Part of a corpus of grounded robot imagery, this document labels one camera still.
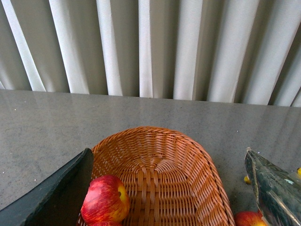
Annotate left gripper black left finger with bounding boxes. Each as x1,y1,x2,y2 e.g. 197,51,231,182
0,148,94,226

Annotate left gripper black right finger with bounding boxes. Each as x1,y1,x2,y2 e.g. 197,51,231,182
245,148,301,226

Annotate red yellow apple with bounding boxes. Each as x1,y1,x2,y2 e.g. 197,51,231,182
80,175,130,226

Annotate left orange wicker basket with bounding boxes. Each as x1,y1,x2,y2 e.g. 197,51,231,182
91,126,235,226

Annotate white pleated curtain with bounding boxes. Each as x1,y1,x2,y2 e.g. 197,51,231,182
0,0,301,107

